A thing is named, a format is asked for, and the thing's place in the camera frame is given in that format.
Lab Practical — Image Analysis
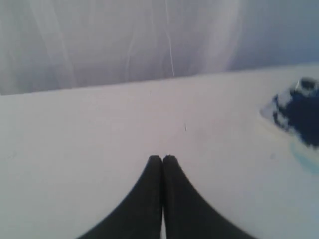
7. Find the white plate with blue paint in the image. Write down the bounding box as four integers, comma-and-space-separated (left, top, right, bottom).
259, 77, 319, 151

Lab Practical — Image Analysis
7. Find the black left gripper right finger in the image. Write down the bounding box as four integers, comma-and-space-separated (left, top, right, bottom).
162, 155, 253, 239

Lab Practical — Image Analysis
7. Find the white backdrop curtain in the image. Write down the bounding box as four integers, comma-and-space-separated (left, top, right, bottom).
0, 0, 319, 95

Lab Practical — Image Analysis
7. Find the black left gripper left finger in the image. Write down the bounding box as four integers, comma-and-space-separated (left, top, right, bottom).
80, 155, 162, 239

